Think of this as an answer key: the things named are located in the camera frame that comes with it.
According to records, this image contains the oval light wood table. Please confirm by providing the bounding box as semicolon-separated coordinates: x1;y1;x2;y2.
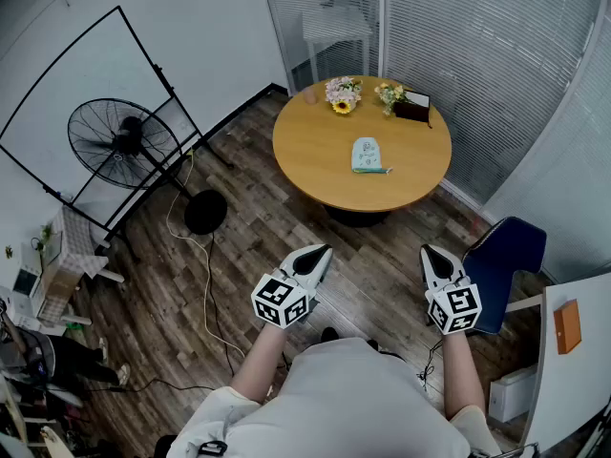
40;425;73;458

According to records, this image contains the white floor cable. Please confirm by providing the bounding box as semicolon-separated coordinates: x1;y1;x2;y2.
165;148;247;360

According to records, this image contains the person's left forearm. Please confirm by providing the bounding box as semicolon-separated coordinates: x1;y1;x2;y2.
228;322;287;405

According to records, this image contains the blue chair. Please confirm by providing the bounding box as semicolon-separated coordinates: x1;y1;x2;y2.
460;216;548;336

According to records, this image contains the light blue patterned cloth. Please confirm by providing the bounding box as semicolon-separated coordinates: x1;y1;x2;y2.
350;136;393;176

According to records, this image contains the small green potted plant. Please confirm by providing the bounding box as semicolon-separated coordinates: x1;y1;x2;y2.
31;221;56;257

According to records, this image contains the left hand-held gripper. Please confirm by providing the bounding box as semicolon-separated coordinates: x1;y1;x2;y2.
251;243;334;330

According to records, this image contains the black standing fan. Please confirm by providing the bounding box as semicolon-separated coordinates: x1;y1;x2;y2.
67;96;229;237

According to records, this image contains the black table pedestal base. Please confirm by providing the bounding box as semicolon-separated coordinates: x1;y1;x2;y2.
323;202;392;229

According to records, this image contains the person in white shirt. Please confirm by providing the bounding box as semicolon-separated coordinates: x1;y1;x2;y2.
164;336;502;458

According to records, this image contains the white box on floor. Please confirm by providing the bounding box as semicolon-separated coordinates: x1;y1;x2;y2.
489;364;539;424

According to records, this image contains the person's right forearm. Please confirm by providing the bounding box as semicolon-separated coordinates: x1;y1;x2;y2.
441;329;488;422

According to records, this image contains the black fan cable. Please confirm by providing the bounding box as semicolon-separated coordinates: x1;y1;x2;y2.
207;231;238;379

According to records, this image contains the pink flower bouquet with sunflower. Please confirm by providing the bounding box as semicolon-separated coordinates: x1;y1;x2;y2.
325;76;364;115

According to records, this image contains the black framed whiteboard stand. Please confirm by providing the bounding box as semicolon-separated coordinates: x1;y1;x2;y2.
0;5;235;264

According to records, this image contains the checkered cloth covered stand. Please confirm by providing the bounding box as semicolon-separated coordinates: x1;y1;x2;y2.
50;205;125;285

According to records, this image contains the white desk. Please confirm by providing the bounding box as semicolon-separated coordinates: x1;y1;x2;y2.
519;272;611;452

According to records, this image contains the yellow flower bouquet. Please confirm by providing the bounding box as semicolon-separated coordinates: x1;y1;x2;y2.
373;82;411;117

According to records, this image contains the white microwave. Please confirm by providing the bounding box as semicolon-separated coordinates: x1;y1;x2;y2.
11;264;44;301

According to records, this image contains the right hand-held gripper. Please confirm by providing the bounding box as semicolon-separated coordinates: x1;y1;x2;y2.
419;244;483;336

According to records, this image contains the long black floor cable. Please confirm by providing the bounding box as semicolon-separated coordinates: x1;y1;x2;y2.
88;377;216;394

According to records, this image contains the dark brown box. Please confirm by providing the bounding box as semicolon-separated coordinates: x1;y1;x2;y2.
391;90;433;130

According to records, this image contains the orange box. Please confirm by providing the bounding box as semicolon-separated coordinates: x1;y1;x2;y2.
553;298;583;356

